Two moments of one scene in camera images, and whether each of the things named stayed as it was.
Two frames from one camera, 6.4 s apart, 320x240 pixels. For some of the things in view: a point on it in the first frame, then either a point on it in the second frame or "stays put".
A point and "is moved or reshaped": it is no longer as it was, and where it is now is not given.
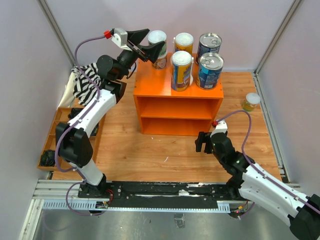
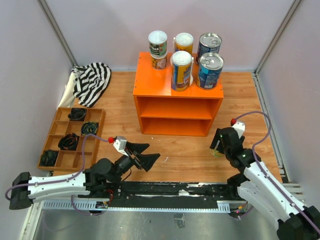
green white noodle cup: (156, 36) stays put
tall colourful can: (182, 70) stays put
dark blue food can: (208, 42) stays put
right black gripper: (203, 137) → (216, 139)
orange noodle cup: (160, 63) stays put
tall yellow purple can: (184, 41) stays put
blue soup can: (210, 66) stays put
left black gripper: (151, 52) → (146, 160)
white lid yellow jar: (251, 100) is moved or reshaped
